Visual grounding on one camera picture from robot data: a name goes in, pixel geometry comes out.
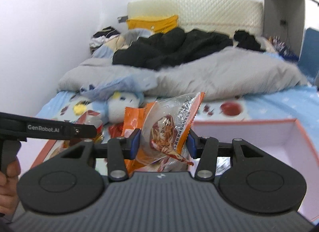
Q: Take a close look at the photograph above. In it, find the orange clear snack packet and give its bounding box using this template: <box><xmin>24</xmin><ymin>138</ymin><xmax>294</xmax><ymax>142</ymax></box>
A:
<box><xmin>122</xmin><ymin>92</ymin><xmax>205</xmax><ymax>174</ymax></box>

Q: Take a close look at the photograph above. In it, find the dark red snack packet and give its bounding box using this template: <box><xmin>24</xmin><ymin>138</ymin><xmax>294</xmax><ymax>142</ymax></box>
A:
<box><xmin>75</xmin><ymin>110</ymin><xmax>104</xmax><ymax>142</ymax></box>

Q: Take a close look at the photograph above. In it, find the person's left hand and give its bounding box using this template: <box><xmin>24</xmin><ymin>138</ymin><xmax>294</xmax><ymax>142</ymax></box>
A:
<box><xmin>0</xmin><ymin>158</ymin><xmax>21</xmax><ymax>215</ymax></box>

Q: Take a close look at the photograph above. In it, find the pink box lid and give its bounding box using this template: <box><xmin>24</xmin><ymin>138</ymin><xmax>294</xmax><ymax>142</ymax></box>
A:
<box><xmin>17</xmin><ymin>138</ymin><xmax>63</xmax><ymax>175</ymax></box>

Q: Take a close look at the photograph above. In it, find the blue white plush toy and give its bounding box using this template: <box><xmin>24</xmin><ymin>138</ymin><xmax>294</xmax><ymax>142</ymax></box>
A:
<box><xmin>72</xmin><ymin>91</ymin><xmax>144</xmax><ymax>124</ymax></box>

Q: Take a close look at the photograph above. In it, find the blue plastic bag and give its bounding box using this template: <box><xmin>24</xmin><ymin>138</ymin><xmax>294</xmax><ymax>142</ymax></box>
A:
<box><xmin>80</xmin><ymin>74</ymin><xmax>158</xmax><ymax>101</ymax></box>

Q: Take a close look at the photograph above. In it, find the grey duvet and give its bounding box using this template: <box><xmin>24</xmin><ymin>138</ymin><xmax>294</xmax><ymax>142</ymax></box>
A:
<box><xmin>57</xmin><ymin>47</ymin><xmax>307</xmax><ymax>101</ymax></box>

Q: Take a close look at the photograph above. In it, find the pink storage box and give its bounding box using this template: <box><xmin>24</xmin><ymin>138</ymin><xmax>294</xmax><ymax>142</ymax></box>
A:
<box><xmin>192</xmin><ymin>119</ymin><xmax>318</xmax><ymax>222</ymax></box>

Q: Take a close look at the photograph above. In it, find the black clothing pile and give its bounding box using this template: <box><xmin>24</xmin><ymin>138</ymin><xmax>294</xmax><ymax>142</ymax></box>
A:
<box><xmin>112</xmin><ymin>28</ymin><xmax>266</xmax><ymax>71</ymax></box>

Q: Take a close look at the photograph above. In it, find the fruit print bedsheet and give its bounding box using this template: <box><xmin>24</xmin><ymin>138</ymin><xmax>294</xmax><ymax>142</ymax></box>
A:
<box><xmin>34</xmin><ymin>82</ymin><xmax>319</xmax><ymax>153</ymax></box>

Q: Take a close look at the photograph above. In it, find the yellow garment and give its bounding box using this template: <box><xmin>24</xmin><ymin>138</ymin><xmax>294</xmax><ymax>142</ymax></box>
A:
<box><xmin>126</xmin><ymin>15</ymin><xmax>178</xmax><ymax>34</ymax></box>

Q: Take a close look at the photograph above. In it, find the cream quilted headboard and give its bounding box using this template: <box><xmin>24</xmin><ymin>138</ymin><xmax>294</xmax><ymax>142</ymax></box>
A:
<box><xmin>127</xmin><ymin>0</ymin><xmax>264</xmax><ymax>36</ymax></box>

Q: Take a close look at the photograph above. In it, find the blue chair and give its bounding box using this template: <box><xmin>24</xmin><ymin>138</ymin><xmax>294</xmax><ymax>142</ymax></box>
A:
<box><xmin>298</xmin><ymin>28</ymin><xmax>319</xmax><ymax>85</ymax></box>

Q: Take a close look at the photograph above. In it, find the grey bedside shelf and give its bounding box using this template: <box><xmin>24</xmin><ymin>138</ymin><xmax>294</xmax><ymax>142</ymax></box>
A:
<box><xmin>263</xmin><ymin>0</ymin><xmax>318</xmax><ymax>55</ymax></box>

